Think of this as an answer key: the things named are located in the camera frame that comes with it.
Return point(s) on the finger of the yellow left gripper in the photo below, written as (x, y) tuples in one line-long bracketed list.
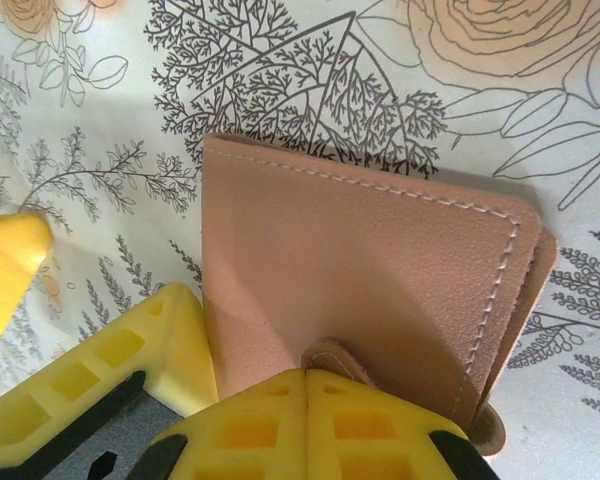
[(10, 265), (170, 350)]

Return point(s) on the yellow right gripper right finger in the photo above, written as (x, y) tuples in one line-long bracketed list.
[(370, 440)]

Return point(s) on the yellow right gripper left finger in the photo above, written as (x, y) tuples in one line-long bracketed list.
[(260, 440)]

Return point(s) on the small brown box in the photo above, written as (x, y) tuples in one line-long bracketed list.
[(355, 260)]

